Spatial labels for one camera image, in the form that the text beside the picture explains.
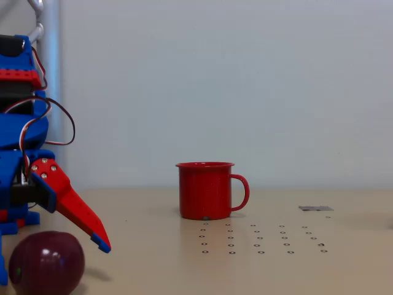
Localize dark red plum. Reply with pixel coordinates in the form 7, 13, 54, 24
8, 230, 86, 295

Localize red enamel mug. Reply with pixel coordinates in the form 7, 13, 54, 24
175, 162, 251, 221

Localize small grey tape piece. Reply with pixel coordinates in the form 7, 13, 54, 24
298, 205, 335, 212

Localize red white servo cable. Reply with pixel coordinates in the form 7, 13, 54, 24
2, 45, 76, 185

